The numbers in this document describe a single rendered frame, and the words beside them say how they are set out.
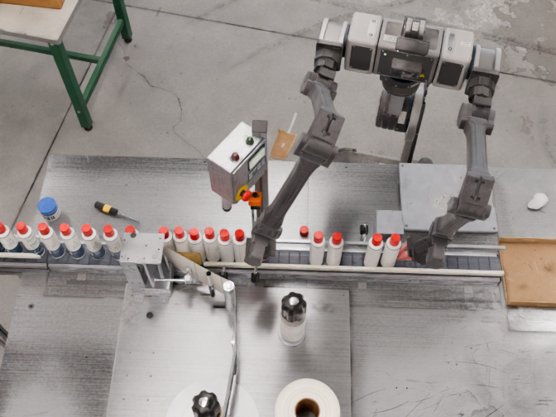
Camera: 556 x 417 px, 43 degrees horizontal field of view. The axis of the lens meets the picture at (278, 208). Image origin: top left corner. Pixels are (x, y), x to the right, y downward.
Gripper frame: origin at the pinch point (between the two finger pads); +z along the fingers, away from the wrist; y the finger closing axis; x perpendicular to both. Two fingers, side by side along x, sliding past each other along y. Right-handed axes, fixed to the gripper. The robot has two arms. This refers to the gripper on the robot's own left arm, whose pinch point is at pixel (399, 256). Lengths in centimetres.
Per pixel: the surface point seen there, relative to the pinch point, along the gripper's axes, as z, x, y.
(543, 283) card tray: -26, 48, 5
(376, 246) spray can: -2.6, -14.5, 1.7
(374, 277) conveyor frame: 10.2, -2.6, 5.7
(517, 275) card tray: -20.5, 41.0, 2.1
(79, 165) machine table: 88, -89, -42
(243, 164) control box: -7, -75, -5
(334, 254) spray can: 10.3, -22.1, 2.5
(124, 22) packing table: 149, -55, -182
